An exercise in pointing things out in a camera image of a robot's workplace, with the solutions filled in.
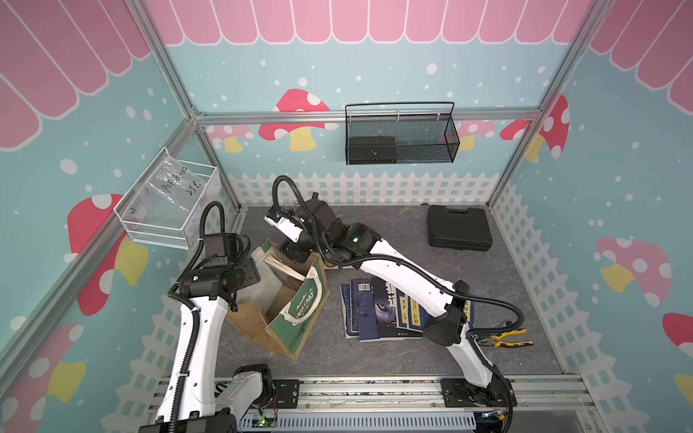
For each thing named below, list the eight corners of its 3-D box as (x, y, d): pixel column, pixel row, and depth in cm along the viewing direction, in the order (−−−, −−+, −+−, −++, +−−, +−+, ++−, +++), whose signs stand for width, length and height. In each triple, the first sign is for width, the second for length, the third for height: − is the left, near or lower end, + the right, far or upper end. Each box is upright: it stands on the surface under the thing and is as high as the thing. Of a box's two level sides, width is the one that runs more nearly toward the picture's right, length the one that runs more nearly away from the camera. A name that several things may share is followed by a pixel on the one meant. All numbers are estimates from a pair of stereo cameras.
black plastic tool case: (432, 253, 107) (435, 244, 103) (423, 215, 121) (426, 206, 116) (493, 253, 107) (499, 244, 103) (478, 215, 121) (482, 206, 116)
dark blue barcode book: (339, 341, 85) (338, 337, 82) (341, 284, 98) (341, 278, 95) (378, 341, 85) (379, 337, 82) (375, 284, 98) (376, 278, 95)
